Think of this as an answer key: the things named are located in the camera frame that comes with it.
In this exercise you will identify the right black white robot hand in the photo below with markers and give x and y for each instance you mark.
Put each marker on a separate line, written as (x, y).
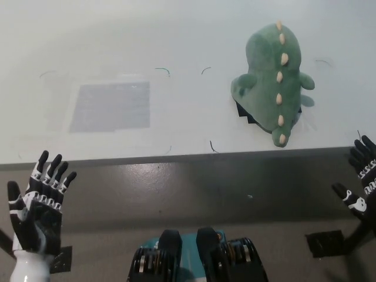
(368, 202)

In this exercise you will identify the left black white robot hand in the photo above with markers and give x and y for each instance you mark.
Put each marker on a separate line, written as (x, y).
(44, 217)

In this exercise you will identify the green plush dinosaur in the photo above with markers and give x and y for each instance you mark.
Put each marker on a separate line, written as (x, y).
(264, 94)

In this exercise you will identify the black diagonal stand bar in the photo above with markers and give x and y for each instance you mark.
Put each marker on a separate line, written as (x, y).
(354, 239)
(6, 242)

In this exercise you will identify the black floor tape square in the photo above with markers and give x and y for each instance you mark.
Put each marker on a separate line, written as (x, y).
(63, 260)
(324, 243)

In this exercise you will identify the grey clear tape patch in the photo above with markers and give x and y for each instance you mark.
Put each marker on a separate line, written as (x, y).
(111, 107)

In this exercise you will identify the black tape patch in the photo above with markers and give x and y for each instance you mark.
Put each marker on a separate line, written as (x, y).
(241, 110)

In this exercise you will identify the black teal robot torso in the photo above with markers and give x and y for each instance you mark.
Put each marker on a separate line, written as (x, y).
(205, 258)

